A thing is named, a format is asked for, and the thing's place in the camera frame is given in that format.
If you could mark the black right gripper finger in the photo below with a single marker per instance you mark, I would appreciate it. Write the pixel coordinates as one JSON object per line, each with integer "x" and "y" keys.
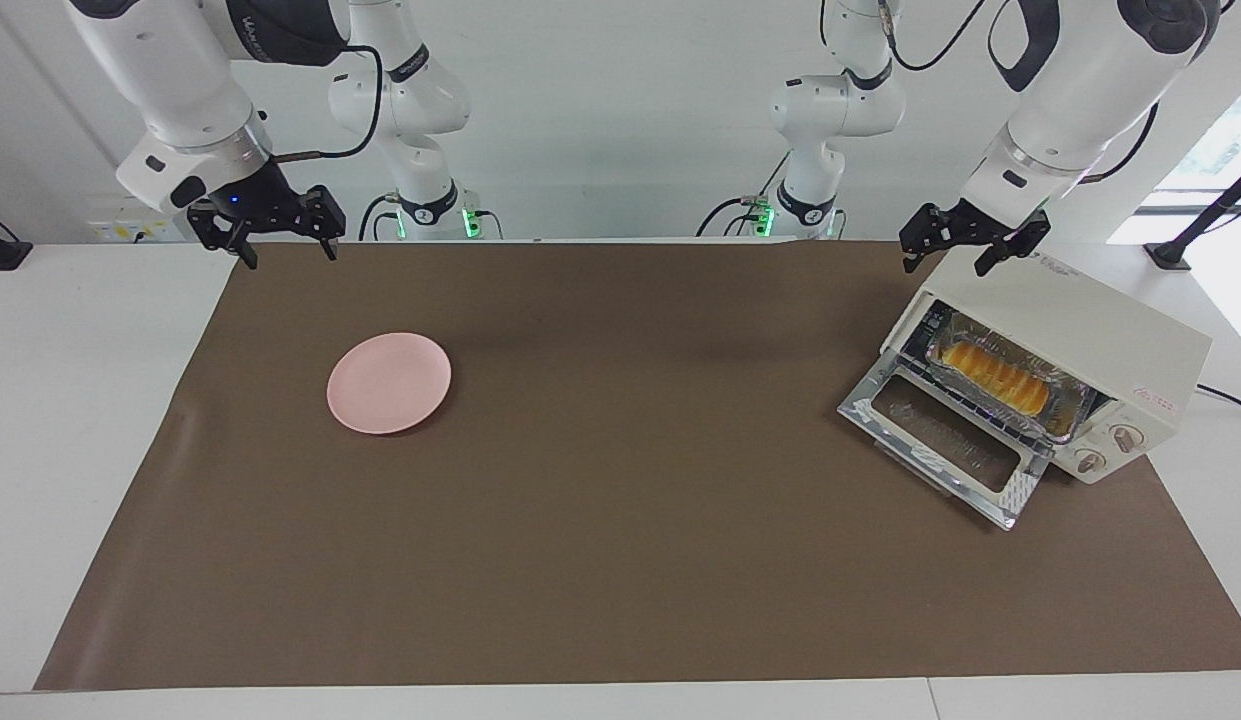
{"x": 325, "y": 215}
{"x": 215, "y": 225}

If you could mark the aluminium foil tray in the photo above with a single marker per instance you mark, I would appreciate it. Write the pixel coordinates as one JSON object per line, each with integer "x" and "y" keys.
{"x": 1065, "y": 405}

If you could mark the golden bread loaf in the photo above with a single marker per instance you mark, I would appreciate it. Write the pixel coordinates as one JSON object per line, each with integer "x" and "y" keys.
{"x": 995, "y": 375}

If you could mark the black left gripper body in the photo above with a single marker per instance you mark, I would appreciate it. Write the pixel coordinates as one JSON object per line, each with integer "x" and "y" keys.
{"x": 980, "y": 225}

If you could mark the brown table mat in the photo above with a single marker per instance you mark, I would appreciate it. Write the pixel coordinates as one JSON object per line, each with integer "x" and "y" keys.
{"x": 630, "y": 500}

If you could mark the black camera stand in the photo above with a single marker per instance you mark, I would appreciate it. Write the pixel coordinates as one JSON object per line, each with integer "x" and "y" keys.
{"x": 1195, "y": 230}

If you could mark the black table clamp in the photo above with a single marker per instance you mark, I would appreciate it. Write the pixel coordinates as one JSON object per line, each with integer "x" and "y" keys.
{"x": 0, "y": 250}

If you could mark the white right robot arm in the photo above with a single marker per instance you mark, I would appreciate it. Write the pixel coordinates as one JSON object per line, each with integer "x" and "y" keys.
{"x": 180, "y": 70}

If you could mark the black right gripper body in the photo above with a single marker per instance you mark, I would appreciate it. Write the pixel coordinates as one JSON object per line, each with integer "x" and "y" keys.
{"x": 255, "y": 195}

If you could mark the cream toaster oven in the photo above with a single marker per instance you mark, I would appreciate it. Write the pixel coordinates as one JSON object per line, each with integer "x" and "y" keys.
{"x": 1100, "y": 330}

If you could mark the glass oven door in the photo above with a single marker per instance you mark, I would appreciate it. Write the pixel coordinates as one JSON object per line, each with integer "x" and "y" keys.
{"x": 940, "y": 440}

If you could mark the white wall power outlet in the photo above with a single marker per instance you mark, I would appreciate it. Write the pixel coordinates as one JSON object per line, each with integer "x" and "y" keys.
{"x": 130, "y": 232}

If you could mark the pink round plate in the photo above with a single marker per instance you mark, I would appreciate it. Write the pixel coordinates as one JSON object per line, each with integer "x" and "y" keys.
{"x": 388, "y": 383}

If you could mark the oven control knob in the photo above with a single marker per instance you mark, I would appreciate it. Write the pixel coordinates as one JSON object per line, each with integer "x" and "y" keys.
{"x": 1126, "y": 437}
{"x": 1090, "y": 461}

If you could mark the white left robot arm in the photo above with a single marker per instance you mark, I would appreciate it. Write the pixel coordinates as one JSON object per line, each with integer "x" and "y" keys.
{"x": 1080, "y": 90}

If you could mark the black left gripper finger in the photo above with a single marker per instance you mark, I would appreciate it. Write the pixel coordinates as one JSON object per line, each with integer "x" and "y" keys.
{"x": 928, "y": 230}
{"x": 1025, "y": 245}

